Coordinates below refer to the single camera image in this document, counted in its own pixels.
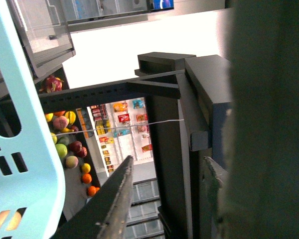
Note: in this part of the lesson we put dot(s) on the glass freezer chest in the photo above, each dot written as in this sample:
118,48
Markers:
43,32

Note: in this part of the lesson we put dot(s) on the orange near blue basket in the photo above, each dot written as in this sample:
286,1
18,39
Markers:
92,190

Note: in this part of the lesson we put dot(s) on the yellow starfruit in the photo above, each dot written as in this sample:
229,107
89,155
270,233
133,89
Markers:
71,116

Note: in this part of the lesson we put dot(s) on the black metal display shelf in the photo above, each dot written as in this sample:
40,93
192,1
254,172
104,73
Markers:
181,113

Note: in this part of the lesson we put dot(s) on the yellow lemon back shelf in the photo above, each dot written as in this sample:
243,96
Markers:
86,168

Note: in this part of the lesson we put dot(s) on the peach on shelf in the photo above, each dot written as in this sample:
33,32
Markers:
71,162

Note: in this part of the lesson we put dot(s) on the orange beside lemon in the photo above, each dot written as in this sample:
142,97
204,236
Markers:
86,178

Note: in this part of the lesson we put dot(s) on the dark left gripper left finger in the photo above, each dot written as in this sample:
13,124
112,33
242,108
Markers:
105,215

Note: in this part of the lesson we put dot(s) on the light teal shopping basket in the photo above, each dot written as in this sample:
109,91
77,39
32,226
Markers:
32,182

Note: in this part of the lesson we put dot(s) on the green apple on shelf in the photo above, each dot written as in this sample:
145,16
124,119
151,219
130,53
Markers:
61,150

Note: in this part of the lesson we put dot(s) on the red apple on shelf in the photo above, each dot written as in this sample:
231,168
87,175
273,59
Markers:
82,153

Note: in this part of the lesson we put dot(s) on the white grocery shelf right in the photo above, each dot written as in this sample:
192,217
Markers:
117,130

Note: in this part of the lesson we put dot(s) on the pink dragon fruit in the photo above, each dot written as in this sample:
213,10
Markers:
51,84

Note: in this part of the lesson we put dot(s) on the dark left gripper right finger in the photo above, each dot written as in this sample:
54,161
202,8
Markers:
214,177

